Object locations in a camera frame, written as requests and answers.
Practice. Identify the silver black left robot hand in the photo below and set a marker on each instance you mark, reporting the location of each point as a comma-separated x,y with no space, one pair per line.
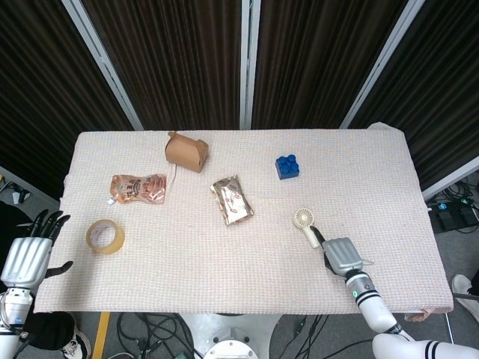
26,261

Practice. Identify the blue plastic building block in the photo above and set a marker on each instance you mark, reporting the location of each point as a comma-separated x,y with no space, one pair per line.
287,168

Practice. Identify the dark corrugated partition panel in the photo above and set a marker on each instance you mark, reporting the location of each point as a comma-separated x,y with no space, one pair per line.
441,86
41,93
318,63
176,63

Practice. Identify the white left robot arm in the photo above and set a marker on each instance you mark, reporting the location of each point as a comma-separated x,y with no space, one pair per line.
13,306

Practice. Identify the white waffle-weave tablecloth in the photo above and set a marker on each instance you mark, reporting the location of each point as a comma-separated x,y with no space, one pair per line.
224,269

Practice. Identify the orange spouted drink pouch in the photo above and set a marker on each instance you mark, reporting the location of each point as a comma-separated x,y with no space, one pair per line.
138,188

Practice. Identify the silver snack packet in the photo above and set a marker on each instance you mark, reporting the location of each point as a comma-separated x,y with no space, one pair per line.
232,202

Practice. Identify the yellow packing tape roll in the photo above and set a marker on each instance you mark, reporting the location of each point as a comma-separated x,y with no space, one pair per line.
116,243

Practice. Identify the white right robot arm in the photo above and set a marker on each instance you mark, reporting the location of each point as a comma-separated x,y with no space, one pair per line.
378,310

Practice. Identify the brown kraft paper box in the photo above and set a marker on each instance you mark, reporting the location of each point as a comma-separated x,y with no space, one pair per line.
187,155

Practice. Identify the white grey robot base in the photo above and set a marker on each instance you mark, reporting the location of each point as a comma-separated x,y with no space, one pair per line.
232,336

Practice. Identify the white shoe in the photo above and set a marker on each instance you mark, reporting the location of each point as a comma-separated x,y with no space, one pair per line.
464,291

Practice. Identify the black white sneaker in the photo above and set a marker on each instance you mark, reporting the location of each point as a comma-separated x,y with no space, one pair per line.
76,342

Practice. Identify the white partition frame post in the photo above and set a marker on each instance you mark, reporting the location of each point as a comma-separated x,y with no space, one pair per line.
108,71
381,63
249,63

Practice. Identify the white handheld fan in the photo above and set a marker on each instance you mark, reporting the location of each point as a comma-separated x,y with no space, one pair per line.
303,218

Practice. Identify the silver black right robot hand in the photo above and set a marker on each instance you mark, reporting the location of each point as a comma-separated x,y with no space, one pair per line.
342,256

